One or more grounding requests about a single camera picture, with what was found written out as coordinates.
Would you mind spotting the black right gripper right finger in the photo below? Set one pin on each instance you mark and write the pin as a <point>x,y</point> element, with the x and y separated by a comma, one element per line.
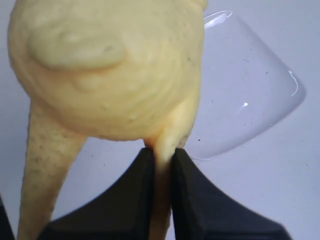
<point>201,211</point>

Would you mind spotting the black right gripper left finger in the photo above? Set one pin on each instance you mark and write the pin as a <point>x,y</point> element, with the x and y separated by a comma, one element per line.
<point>122,212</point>

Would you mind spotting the yellow rubber chicken toy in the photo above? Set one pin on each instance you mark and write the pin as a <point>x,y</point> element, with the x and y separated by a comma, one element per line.
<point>118,70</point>

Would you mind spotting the white square plate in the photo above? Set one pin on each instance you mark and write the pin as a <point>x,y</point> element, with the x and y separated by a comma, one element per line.
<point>246,89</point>

